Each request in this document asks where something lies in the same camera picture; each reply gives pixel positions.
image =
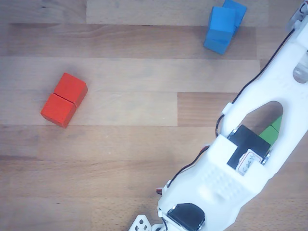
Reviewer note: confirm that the long red block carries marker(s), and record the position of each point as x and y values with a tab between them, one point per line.
62	103

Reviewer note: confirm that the small blue cube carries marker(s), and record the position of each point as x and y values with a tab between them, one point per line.
221	20

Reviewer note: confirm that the long blue block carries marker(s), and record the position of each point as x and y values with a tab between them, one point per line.
216	48

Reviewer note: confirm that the long green block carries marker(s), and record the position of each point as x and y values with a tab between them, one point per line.
270	136

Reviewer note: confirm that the white paper servo label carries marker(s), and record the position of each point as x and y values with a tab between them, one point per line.
249	163

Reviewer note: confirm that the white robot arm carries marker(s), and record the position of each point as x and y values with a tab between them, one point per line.
264	91

